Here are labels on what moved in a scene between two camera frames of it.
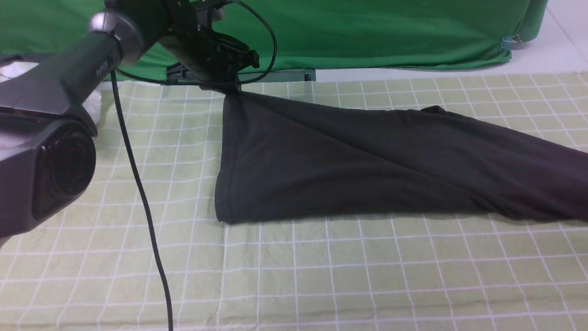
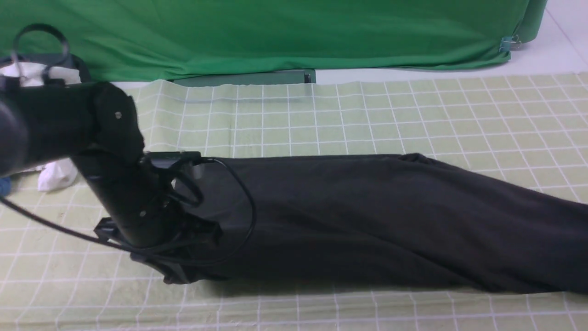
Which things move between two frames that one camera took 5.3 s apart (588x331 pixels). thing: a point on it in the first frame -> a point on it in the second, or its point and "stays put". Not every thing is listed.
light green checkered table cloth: [99, 271] stays put
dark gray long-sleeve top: [276, 157] -> [403, 220]
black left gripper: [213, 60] -> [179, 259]
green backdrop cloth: [292, 35] stays put
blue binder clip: [509, 43] stays put
